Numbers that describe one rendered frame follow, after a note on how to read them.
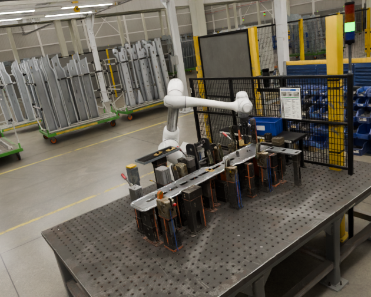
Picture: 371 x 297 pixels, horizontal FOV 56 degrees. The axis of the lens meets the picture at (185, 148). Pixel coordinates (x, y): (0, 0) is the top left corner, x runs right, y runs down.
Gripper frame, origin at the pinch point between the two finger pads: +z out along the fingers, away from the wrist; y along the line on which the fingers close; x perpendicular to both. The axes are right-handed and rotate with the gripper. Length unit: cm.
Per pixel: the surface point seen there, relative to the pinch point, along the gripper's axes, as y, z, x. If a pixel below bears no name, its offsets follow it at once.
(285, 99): 5, -23, 54
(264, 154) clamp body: 24.2, 7.2, -8.2
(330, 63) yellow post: 47, -53, 58
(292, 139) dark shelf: 23.4, 7.9, 33.6
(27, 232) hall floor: -251, 112, -138
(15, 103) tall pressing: -954, 26, 70
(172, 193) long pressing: 6, 11, -90
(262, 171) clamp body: 20.7, 22.9, -7.8
